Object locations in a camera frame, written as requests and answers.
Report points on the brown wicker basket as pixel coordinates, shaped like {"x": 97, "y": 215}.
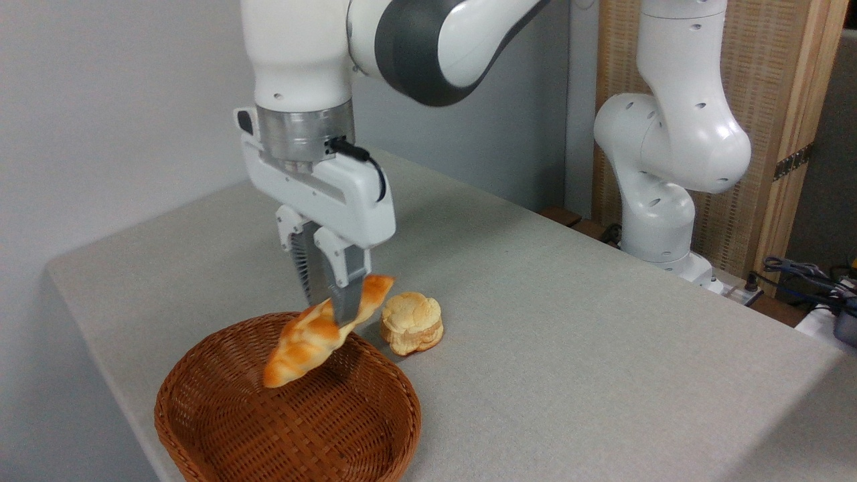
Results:
{"x": 301, "y": 428}

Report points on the round flower-shaped bread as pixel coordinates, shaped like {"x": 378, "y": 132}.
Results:
{"x": 412, "y": 323}

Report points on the rattan wood-framed screen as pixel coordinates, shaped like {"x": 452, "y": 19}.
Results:
{"x": 776, "y": 73}

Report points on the brown wooden platform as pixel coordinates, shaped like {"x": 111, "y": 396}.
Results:
{"x": 569, "y": 219}

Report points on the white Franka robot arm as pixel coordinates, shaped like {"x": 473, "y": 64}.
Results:
{"x": 676, "y": 134}

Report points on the long braided bread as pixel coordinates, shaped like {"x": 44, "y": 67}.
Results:
{"x": 301, "y": 348}

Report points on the white box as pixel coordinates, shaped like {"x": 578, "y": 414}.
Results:
{"x": 820, "y": 325}

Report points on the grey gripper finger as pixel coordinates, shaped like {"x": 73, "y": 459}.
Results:
{"x": 306, "y": 258}
{"x": 347, "y": 281}

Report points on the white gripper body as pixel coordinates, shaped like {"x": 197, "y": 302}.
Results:
{"x": 341, "y": 201}

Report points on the metal screen hinge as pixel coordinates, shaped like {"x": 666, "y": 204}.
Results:
{"x": 793, "y": 162}

